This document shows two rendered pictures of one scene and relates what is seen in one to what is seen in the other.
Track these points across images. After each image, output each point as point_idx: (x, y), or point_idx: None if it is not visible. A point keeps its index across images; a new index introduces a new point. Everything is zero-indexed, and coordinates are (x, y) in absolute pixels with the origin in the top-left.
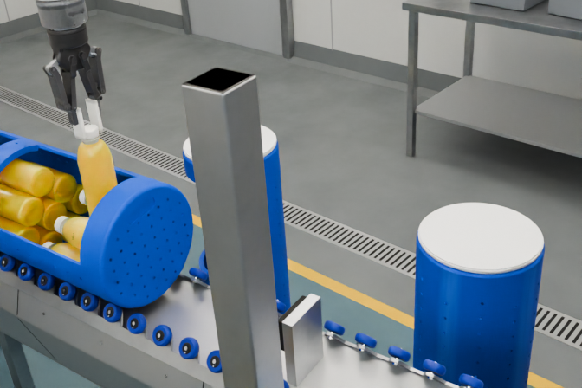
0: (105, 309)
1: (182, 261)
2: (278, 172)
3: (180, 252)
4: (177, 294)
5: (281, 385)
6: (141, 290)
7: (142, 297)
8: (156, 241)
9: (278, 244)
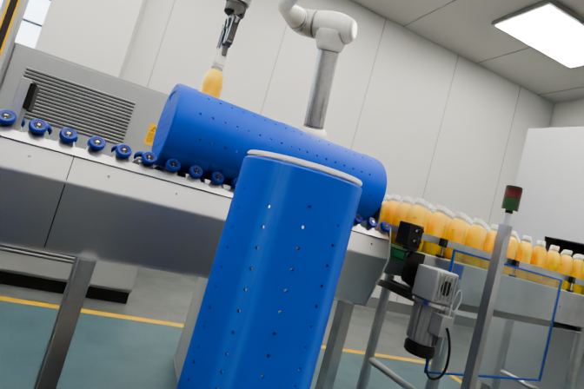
0: None
1: (160, 149)
2: (250, 194)
3: (162, 141)
4: None
5: None
6: (154, 147)
7: (152, 152)
8: (165, 121)
9: (209, 297)
